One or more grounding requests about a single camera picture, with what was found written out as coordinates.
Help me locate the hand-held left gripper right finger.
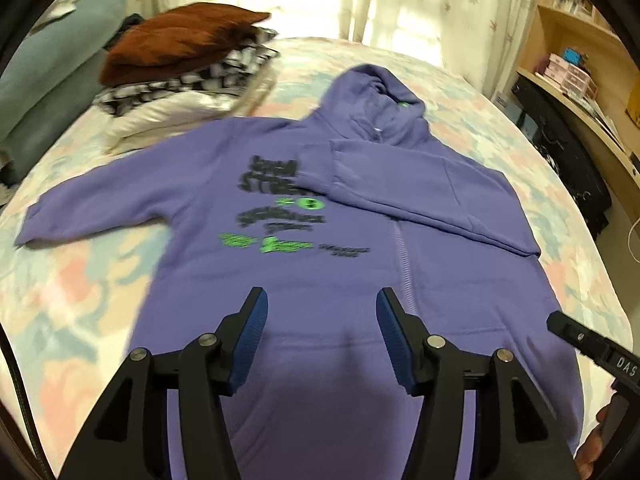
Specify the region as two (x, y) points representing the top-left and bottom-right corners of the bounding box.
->
(375, 287), (583, 480)

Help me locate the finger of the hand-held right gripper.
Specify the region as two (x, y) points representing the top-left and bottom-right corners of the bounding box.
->
(546, 311), (640, 378)

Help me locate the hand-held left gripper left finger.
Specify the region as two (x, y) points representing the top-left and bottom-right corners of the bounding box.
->
(59, 286), (269, 480)

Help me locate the purple printed hoodie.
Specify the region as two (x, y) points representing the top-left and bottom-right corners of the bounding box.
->
(14, 63), (586, 480)

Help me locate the person's right hand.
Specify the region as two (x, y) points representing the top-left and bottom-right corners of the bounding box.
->
(575, 402), (621, 480)

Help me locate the floral bed sheet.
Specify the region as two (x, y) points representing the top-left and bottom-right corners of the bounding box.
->
(0, 35), (636, 480)

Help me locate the black bag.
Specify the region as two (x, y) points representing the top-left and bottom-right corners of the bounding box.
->
(511, 77), (613, 241)

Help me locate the white pillow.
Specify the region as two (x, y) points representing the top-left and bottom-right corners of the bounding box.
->
(102, 67), (276, 156)

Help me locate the black and white patterned cloth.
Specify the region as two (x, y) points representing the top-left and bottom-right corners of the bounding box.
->
(92, 27), (281, 118)

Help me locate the stack of pink boxes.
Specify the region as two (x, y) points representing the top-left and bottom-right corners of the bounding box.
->
(547, 52), (598, 98)

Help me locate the brown cushion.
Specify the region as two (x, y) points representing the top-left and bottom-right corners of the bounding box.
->
(98, 2), (272, 86)

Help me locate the wooden shelf unit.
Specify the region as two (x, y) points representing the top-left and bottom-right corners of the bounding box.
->
(515, 0), (640, 221)

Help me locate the white patterned curtain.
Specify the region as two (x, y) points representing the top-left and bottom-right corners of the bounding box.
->
(95, 0), (551, 96)

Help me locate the grey-blue pillow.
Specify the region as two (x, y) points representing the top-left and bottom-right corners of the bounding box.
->
(0, 0), (128, 186)

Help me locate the row of books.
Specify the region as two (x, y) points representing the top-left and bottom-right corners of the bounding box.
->
(552, 0), (596, 21)

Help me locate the white cable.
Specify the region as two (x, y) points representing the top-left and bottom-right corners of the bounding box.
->
(622, 220), (640, 291)

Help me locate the black cable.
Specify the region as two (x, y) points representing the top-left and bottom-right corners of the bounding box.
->
(0, 322), (53, 480)

